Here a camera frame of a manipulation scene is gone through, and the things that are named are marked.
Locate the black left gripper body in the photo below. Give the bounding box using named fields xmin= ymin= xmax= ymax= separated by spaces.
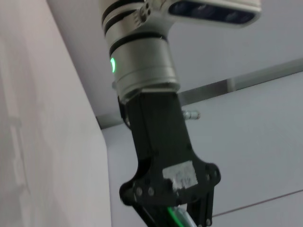
xmin=117 ymin=90 xmax=222 ymax=207

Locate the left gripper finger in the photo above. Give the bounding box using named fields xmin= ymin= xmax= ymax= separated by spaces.
xmin=129 ymin=201 xmax=171 ymax=227
xmin=185 ymin=184 xmax=215 ymax=227

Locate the green zip document bag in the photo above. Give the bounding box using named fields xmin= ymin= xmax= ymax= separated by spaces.
xmin=165 ymin=205 xmax=197 ymax=227

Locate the silver bolt on left gripper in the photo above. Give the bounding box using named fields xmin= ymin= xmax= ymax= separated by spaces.
xmin=181 ymin=109 xmax=201 ymax=121

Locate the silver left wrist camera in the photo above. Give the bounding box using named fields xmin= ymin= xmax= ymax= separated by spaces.
xmin=165 ymin=0 xmax=262 ymax=29

